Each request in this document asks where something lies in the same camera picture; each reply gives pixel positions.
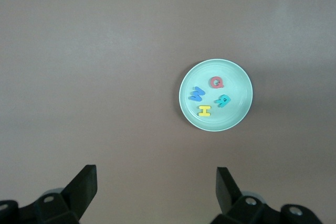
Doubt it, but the green round plate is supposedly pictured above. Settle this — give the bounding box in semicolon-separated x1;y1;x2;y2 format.
178;59;254;133

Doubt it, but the blue foam capital M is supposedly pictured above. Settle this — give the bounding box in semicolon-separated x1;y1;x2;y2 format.
189;86;206;102

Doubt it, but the teal foam letter k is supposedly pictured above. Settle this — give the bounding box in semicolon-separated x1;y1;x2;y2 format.
214;94;232;109

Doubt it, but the yellow foam letter H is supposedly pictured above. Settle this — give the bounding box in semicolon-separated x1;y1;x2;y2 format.
197;105;212;118

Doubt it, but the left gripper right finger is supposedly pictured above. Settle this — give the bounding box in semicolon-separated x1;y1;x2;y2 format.
209;167;323;224

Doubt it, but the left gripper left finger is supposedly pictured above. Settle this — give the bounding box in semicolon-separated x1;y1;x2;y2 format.
0;165;98;224

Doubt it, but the pink foam letter Q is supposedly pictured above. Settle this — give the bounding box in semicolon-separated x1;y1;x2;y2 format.
209;76;225;89

